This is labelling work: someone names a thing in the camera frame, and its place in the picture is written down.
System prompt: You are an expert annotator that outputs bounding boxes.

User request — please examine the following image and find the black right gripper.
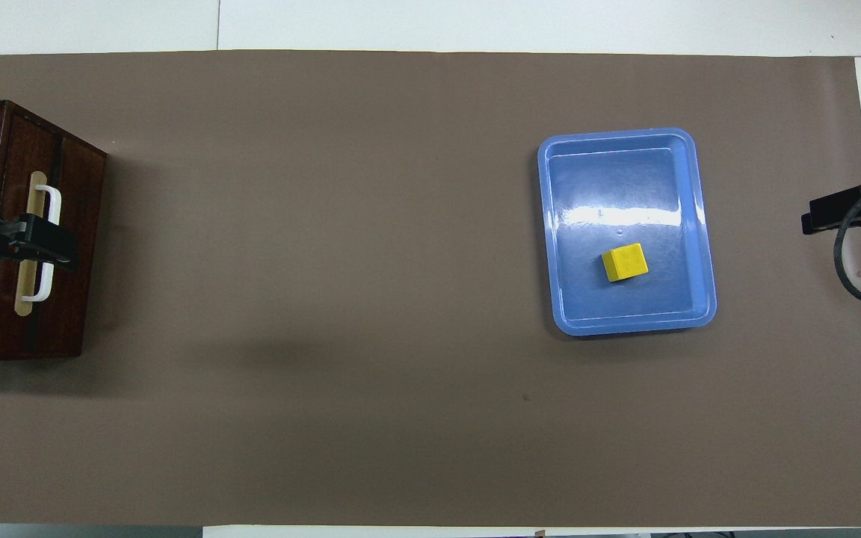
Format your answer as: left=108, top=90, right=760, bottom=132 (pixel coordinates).
left=802, top=179, right=861, bottom=235

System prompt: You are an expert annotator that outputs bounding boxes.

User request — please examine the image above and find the white drawer handle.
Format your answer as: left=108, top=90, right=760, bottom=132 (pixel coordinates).
left=25, top=185, right=63, bottom=303

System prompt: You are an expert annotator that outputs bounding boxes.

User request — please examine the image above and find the wooden drawer with dark front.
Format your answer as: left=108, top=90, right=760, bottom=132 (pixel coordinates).
left=1, top=101, right=108, bottom=361

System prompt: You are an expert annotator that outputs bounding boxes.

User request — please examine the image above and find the yellow block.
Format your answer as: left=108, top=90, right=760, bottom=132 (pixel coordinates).
left=601, top=243, right=649, bottom=284

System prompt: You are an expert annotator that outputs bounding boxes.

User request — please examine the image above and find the blue plastic tray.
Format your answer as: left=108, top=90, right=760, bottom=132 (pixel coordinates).
left=537, top=127, right=718, bottom=337

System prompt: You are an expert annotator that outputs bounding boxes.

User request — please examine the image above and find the brown table mat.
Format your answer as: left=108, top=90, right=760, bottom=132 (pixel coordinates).
left=0, top=49, right=861, bottom=528

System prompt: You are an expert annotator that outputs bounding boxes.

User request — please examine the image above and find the beige handle backing plate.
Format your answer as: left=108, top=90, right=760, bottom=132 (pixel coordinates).
left=14, top=171, right=48, bottom=318

